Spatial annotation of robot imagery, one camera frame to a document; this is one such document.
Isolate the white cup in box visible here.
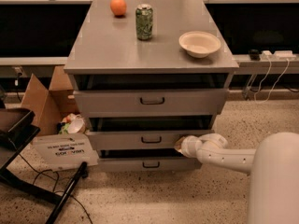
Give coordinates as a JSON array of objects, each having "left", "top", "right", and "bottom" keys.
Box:
[{"left": 67, "top": 119, "right": 86, "bottom": 133}]

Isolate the grey drawer cabinet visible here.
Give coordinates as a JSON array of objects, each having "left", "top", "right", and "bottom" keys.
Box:
[{"left": 64, "top": 0, "right": 240, "bottom": 166}]

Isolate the grey bottom drawer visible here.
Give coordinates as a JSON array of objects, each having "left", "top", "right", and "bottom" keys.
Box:
[{"left": 98, "top": 148, "right": 201, "bottom": 172}]

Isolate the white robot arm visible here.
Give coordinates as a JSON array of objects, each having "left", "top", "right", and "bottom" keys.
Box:
[{"left": 175, "top": 133, "right": 299, "bottom": 224}]

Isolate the white paper bowl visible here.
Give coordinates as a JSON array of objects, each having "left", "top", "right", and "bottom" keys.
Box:
[{"left": 178, "top": 31, "right": 221, "bottom": 58}]

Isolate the white power strip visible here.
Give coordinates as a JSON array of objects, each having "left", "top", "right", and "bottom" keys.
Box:
[{"left": 262, "top": 50, "right": 296, "bottom": 60}]

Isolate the black stand frame left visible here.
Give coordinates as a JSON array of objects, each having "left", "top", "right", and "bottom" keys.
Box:
[{"left": 0, "top": 106, "right": 90, "bottom": 224}]

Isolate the green soda can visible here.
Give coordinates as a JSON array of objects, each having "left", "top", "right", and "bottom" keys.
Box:
[{"left": 135, "top": 4, "right": 153, "bottom": 40}]

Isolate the white hanging cable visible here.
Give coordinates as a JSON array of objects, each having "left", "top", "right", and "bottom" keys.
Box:
[{"left": 253, "top": 57, "right": 292, "bottom": 105}]

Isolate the orange fruit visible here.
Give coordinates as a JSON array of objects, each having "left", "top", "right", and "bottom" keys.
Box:
[{"left": 110, "top": 0, "right": 127, "bottom": 16}]

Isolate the grey drawer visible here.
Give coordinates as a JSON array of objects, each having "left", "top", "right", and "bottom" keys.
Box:
[
  {"left": 74, "top": 89, "right": 228, "bottom": 118},
  {"left": 87, "top": 115, "right": 215, "bottom": 150},
  {"left": 98, "top": 148, "right": 201, "bottom": 172}
]

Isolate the black floor cable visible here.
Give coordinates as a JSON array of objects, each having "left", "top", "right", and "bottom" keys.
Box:
[{"left": 12, "top": 133, "right": 94, "bottom": 224}]

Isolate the brown cardboard box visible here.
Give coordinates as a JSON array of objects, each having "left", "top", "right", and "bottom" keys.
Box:
[{"left": 21, "top": 65, "right": 99, "bottom": 171}]

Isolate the black adapter on ledge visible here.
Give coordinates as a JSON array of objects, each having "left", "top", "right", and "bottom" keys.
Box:
[{"left": 249, "top": 49, "right": 260, "bottom": 61}]

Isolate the grey top drawer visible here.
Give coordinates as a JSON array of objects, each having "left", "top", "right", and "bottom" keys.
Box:
[{"left": 74, "top": 89, "right": 228, "bottom": 118}]

